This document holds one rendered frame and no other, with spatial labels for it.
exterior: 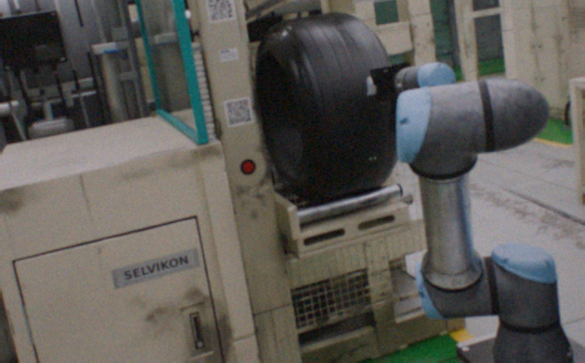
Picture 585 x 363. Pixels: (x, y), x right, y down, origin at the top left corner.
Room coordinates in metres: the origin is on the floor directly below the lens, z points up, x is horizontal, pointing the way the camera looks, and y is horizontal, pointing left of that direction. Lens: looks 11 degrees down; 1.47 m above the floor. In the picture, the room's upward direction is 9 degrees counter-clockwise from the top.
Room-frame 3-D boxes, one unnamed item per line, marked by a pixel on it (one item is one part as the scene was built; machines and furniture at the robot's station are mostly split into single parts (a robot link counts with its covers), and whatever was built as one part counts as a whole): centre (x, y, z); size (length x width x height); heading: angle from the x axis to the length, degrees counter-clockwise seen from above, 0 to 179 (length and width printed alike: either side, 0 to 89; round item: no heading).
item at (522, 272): (1.18, -0.41, 0.88); 0.13 x 0.12 x 0.14; 79
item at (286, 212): (1.90, 0.07, 0.90); 0.40 x 0.03 x 0.10; 17
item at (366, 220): (1.82, -0.14, 0.84); 0.36 x 0.09 x 0.06; 107
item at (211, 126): (1.80, 0.21, 1.19); 0.05 x 0.04 x 0.48; 17
